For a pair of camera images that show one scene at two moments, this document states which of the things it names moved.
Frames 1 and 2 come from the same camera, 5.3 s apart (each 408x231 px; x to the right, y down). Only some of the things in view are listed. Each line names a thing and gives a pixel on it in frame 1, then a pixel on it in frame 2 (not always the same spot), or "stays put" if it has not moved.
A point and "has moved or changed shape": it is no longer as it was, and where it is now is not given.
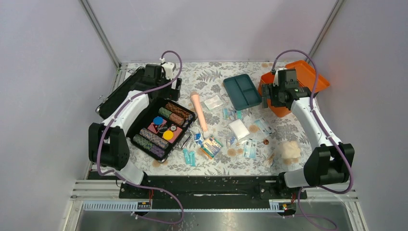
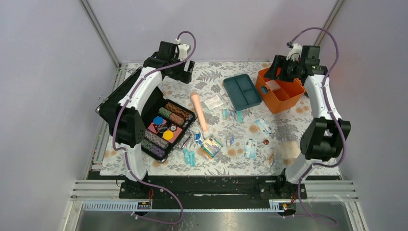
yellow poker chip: (168, 134) stays put
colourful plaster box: (210, 147) stays put
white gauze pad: (238, 129) has moved or changed shape
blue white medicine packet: (264, 126) stays put
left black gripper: (172, 94) to (184, 76)
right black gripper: (268, 89) to (280, 61)
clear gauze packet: (213, 102) stays put
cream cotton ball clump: (290, 152) stays put
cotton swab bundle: (269, 161) stays put
